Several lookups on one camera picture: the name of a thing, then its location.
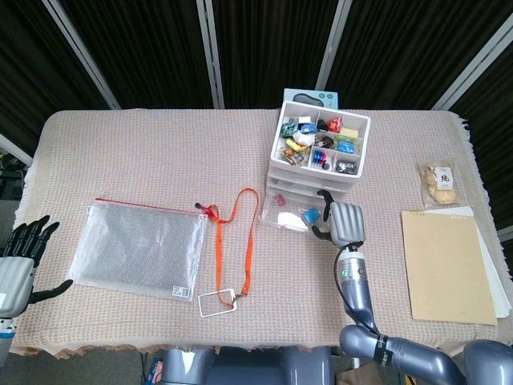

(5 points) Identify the white drawer organizer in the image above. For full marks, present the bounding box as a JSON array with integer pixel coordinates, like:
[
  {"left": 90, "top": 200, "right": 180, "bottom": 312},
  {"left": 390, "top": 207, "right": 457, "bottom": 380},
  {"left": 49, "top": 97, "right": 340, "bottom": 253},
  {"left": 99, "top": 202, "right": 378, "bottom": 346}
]
[{"left": 264, "top": 99, "right": 372, "bottom": 204}]

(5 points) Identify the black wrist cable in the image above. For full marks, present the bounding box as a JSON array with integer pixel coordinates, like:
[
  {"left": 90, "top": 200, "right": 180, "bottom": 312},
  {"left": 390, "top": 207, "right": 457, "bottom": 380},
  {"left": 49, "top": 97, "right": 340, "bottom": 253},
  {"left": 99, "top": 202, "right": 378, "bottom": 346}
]
[{"left": 333, "top": 243, "right": 382, "bottom": 334}]

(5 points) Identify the white crumpled item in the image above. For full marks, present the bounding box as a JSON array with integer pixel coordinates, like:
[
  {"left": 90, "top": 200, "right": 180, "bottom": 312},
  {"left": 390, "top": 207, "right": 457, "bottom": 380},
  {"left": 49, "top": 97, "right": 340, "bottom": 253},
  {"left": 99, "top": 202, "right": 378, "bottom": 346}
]
[{"left": 292, "top": 129, "right": 316, "bottom": 146}]

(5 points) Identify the aluminium partition post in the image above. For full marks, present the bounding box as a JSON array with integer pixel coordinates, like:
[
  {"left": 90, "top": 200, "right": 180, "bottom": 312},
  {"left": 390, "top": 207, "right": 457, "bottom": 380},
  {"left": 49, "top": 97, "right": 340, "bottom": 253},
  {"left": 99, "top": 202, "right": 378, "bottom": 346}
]
[
  {"left": 195, "top": 0, "right": 226, "bottom": 110},
  {"left": 431, "top": 10, "right": 513, "bottom": 111},
  {"left": 314, "top": 0, "right": 354, "bottom": 91},
  {"left": 0, "top": 133, "right": 35, "bottom": 167},
  {"left": 41, "top": 0, "right": 122, "bottom": 110}
]

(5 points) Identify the small blue eraser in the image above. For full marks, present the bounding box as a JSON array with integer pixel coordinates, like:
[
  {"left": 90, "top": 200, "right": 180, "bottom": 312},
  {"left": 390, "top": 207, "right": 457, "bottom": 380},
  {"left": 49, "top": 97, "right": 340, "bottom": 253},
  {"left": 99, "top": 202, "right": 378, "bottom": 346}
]
[{"left": 301, "top": 206, "right": 321, "bottom": 226}]

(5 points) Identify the blue green printed packet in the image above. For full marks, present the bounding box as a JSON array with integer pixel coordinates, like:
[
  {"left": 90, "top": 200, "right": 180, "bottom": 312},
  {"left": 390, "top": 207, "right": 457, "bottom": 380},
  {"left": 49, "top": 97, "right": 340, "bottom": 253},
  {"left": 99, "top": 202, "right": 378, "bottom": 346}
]
[{"left": 335, "top": 136, "right": 358, "bottom": 154}]

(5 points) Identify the clear middle drawer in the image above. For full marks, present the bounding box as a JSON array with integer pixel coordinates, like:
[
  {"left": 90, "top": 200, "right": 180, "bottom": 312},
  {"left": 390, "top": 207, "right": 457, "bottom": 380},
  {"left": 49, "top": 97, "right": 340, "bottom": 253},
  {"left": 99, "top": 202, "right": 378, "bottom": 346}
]
[{"left": 265, "top": 180, "right": 346, "bottom": 201}]

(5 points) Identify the orange lanyard strap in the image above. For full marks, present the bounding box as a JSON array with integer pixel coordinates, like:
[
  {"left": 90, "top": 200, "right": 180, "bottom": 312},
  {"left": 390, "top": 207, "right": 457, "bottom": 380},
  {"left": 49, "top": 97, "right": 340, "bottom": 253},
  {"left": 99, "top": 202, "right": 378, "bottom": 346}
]
[{"left": 194, "top": 188, "right": 260, "bottom": 310}]

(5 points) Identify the brown printed packet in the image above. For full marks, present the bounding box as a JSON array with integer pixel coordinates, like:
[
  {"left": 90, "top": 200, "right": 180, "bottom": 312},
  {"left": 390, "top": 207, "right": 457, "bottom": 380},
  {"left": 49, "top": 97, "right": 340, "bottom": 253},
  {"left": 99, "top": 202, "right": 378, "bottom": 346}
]
[{"left": 280, "top": 148, "right": 308, "bottom": 166}]

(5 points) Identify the clear snack bag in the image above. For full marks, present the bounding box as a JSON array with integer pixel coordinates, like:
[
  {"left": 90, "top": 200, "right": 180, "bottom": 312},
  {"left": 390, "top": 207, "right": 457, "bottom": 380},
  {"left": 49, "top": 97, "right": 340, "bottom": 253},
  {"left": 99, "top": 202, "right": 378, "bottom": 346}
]
[{"left": 418, "top": 160, "right": 463, "bottom": 210}]

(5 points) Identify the beige woven tablecloth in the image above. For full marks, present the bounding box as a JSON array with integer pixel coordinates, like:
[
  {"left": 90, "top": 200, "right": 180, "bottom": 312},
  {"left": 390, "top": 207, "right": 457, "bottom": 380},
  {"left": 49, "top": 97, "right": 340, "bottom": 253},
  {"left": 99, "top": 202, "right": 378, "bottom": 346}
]
[{"left": 10, "top": 107, "right": 513, "bottom": 361}]

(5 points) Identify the grey robot torso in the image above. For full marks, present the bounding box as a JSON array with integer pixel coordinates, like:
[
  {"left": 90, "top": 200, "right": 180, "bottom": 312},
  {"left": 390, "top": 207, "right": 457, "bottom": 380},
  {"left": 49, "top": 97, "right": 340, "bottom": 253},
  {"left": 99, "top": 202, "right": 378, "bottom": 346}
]
[{"left": 160, "top": 346, "right": 333, "bottom": 385}]

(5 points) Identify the white plastic bag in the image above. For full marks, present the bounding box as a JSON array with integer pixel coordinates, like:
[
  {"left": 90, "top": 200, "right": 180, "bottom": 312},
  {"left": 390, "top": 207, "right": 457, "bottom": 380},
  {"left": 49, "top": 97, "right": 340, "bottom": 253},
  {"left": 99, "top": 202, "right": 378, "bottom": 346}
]
[{"left": 277, "top": 212, "right": 310, "bottom": 233}]

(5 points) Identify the clear lowest drawer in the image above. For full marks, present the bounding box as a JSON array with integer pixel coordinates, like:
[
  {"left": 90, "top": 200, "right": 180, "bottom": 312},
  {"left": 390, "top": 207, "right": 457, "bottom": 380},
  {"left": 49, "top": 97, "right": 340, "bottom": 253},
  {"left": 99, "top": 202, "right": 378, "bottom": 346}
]
[{"left": 260, "top": 188, "right": 334, "bottom": 234}]

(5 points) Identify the clear mesh zip pouch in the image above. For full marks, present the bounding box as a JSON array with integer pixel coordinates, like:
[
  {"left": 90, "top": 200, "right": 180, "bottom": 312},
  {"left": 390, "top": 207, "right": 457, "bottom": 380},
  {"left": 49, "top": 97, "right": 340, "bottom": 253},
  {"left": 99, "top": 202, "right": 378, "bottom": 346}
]
[{"left": 66, "top": 196, "right": 211, "bottom": 304}]

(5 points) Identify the white paper sheet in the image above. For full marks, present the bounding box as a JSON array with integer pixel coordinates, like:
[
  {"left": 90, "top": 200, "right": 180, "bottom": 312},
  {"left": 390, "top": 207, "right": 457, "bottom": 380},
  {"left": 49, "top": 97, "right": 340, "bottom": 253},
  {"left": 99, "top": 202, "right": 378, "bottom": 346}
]
[{"left": 424, "top": 205, "right": 513, "bottom": 318}]

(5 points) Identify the clear highest drawer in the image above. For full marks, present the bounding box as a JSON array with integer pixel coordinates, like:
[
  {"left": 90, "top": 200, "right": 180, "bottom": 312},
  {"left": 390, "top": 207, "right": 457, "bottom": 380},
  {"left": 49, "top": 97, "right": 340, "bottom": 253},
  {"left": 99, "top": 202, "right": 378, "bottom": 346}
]
[{"left": 268, "top": 170, "right": 354, "bottom": 189}]

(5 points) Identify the teal cardboard box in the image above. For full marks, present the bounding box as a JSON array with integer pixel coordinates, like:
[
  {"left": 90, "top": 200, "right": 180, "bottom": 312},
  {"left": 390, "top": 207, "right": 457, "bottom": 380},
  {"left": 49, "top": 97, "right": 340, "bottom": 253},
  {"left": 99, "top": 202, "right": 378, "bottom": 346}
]
[{"left": 282, "top": 87, "right": 341, "bottom": 110}]

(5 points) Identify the clear badge holder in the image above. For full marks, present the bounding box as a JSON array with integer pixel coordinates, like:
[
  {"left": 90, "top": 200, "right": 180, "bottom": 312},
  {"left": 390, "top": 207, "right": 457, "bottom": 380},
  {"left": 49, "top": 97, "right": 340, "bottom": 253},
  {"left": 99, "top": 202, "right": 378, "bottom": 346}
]
[{"left": 197, "top": 288, "right": 238, "bottom": 319}]

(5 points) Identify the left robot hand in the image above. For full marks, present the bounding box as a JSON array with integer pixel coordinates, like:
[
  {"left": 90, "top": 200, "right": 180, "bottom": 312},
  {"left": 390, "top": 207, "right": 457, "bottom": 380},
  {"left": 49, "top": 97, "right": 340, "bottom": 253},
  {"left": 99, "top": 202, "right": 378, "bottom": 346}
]
[{"left": 0, "top": 215, "right": 75, "bottom": 318}]

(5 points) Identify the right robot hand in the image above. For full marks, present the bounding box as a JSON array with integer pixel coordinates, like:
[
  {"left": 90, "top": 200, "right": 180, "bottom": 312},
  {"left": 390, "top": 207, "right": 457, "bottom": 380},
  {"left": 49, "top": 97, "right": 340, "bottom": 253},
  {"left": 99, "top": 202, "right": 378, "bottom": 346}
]
[{"left": 310, "top": 189, "right": 368, "bottom": 247}]

